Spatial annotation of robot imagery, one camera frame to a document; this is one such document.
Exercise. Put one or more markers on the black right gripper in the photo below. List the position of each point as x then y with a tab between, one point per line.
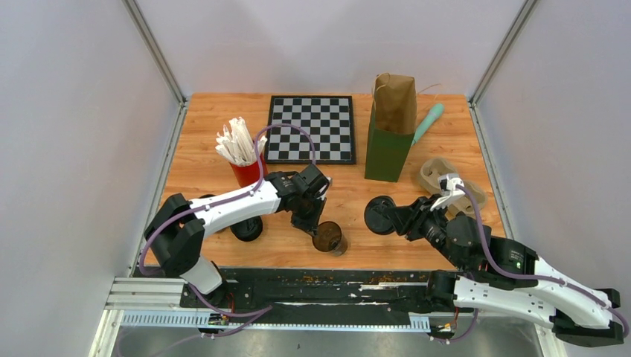
409	218

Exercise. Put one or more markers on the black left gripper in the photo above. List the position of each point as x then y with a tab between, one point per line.
311	226

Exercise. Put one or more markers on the black cup lid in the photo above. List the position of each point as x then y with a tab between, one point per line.
374	217

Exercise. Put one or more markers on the clear brown plastic cup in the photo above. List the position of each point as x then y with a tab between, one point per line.
330	239

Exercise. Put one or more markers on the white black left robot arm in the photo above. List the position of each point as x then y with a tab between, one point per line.
176	233

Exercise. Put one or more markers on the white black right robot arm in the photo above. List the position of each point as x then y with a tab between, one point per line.
502	275

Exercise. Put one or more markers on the cardboard cup carrier tray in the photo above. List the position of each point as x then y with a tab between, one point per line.
428	179

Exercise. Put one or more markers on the red straw holder cup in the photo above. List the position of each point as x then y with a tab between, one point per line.
246	175

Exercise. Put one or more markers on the black lid stack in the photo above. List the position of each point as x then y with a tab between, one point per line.
248	230

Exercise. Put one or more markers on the black white chessboard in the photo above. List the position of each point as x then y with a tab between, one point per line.
312	126

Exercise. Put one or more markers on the white wrapped straws bundle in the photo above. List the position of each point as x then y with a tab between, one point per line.
236	145

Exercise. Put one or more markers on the green paper bag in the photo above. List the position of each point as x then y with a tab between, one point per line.
392	126

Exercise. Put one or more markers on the mint green handle tool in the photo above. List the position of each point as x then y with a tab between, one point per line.
433	115

